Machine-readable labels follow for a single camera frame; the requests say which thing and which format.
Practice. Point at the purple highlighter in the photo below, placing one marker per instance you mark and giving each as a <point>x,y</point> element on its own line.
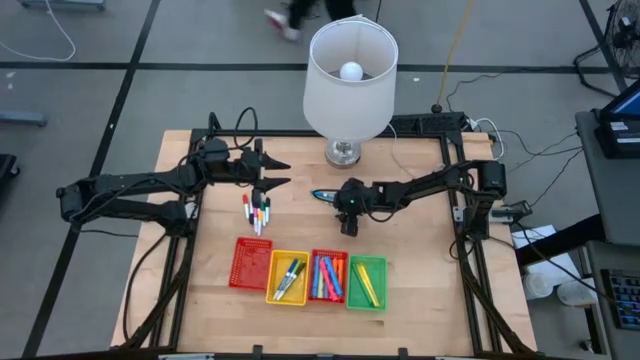
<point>326,293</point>

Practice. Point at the white marker pink cap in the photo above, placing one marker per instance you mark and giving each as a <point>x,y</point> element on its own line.
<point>255,220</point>

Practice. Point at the black clamp device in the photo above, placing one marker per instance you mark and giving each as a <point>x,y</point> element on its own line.
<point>515,210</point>

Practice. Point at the orange highlighter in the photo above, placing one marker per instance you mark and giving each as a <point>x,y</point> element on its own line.
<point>342,270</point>
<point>336,262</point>

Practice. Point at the silver lamp white shade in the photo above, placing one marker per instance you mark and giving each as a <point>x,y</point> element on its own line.
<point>350,110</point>

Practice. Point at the black caster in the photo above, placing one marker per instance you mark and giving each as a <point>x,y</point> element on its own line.
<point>6,167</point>

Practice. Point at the black floor fan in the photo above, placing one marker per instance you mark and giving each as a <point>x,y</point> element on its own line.
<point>625,35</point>

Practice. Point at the grey metal foot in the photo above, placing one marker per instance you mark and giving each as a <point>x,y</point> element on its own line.
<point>22,119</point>
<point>60,4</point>

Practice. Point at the red plastic basket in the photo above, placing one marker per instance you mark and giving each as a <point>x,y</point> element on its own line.
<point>250,265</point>
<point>327,251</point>

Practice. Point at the thin blue whiteboard marker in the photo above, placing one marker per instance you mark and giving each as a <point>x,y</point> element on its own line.
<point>286,277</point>
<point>325,195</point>

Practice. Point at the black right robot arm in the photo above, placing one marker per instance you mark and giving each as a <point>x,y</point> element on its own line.
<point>425,185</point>

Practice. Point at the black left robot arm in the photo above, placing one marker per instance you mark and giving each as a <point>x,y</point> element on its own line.
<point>125,182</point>

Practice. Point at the white round container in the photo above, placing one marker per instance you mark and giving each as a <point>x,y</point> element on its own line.
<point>537,286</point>
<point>572,292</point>

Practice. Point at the yellow plastic basket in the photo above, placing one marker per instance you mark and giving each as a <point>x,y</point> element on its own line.
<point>272,300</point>

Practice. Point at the green plastic basket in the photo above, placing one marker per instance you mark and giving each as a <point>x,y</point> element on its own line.
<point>382,285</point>

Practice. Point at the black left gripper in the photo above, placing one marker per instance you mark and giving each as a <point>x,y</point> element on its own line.
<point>245,167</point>

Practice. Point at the grey desk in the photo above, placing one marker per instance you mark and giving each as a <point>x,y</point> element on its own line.
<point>620,200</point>

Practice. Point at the white papers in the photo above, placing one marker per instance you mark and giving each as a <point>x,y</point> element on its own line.
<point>540,235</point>

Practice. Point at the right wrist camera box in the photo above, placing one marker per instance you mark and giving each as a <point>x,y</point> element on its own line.
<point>360,189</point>

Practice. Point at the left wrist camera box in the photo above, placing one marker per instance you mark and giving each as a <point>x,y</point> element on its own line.
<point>215,149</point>

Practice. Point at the white marker teal cap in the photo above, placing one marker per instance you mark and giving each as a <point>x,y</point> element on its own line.
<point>267,202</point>

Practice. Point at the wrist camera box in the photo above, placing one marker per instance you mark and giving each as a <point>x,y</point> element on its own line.
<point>215,149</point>
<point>360,189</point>

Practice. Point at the black laptop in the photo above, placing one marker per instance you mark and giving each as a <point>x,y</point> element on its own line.
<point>620,135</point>

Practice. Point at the green highlighter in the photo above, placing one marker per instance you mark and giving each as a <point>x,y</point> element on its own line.
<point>357,277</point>

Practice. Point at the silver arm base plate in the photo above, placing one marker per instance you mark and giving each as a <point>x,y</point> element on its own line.
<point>459,214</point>
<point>191,210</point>

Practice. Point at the yellow highlighter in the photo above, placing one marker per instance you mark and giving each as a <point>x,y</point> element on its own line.
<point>371,285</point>
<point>364,279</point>

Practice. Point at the blue highlighter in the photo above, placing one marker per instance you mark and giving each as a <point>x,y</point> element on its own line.
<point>316,275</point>
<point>334,277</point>

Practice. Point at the computer keyboard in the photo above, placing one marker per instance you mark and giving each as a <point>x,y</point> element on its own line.
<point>627,300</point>

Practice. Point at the pink highlighter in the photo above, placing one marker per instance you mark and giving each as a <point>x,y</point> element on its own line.
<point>327,280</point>

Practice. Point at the white marker yellow cap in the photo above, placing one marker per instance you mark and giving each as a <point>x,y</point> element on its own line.
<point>259,225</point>

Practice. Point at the black aluminium table frame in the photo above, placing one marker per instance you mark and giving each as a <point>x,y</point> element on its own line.
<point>280,133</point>

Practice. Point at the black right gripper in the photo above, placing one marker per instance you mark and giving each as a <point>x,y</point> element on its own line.
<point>350,225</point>

